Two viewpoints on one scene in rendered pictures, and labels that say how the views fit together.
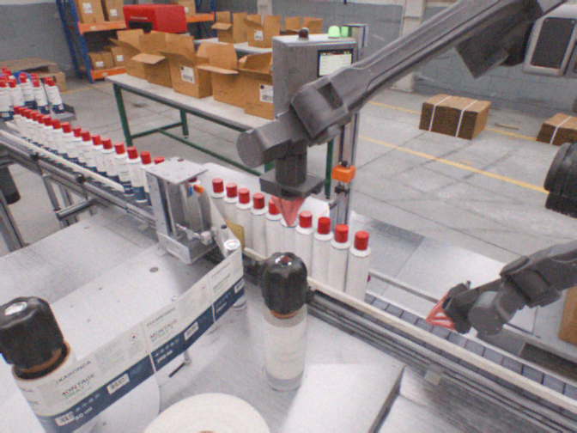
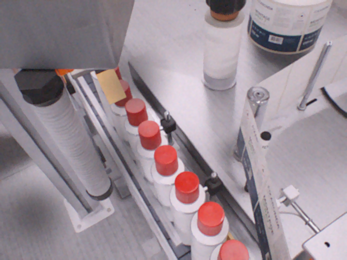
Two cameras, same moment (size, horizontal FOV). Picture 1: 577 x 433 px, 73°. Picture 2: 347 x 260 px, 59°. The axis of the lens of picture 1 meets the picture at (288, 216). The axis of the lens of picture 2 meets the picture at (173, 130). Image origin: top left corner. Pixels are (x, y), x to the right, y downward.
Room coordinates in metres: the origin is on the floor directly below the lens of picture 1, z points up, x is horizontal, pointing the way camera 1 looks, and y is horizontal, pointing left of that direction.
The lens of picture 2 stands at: (1.08, 0.15, 1.44)
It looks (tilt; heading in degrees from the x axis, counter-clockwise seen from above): 54 degrees down; 208
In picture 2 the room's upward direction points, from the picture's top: 5 degrees counter-clockwise
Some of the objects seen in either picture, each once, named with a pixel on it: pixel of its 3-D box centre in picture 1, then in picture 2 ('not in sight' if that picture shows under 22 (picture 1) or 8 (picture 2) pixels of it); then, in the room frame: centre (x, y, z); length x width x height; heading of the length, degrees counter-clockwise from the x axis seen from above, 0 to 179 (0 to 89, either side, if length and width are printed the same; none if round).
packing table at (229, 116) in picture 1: (215, 134); not in sight; (3.30, 0.65, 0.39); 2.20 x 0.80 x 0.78; 47
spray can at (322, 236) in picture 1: (322, 253); (129, 123); (0.80, -0.09, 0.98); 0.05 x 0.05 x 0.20
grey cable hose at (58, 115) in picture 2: not in sight; (77, 147); (0.97, -0.02, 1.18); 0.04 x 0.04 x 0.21
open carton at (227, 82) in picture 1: (240, 75); not in sight; (2.96, 0.35, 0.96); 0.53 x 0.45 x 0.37; 138
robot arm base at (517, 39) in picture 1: (501, 41); not in sight; (1.05, -0.53, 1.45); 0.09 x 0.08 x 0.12; 47
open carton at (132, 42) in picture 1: (142, 54); not in sight; (3.84, 1.35, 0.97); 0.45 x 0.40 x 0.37; 139
